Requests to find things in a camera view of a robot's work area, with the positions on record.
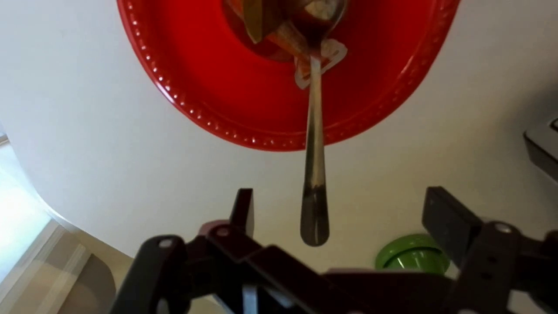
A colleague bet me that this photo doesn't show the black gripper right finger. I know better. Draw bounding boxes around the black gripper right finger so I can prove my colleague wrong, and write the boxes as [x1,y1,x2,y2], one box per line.
[422,187,558,314]

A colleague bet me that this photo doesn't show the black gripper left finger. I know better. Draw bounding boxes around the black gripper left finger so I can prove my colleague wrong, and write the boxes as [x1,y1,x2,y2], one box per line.
[110,189,326,314]

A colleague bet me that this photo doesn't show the red plastic bowl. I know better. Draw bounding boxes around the red plastic bowl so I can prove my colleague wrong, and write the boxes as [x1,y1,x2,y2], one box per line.
[117,0,460,153]

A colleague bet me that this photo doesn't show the silver spoon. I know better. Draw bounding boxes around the silver spoon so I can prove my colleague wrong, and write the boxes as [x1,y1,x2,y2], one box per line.
[295,0,349,247]

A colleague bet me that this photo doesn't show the food contents in bowl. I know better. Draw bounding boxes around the food contents in bowl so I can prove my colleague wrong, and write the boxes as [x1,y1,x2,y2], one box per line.
[223,0,349,90]

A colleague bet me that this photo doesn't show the green round lid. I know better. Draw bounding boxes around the green round lid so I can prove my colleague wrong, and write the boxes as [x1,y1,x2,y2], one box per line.
[375,235,450,275]

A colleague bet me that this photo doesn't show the stainless steel microwave oven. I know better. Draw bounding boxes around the stainless steel microwave oven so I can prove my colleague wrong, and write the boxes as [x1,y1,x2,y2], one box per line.
[523,118,558,184]

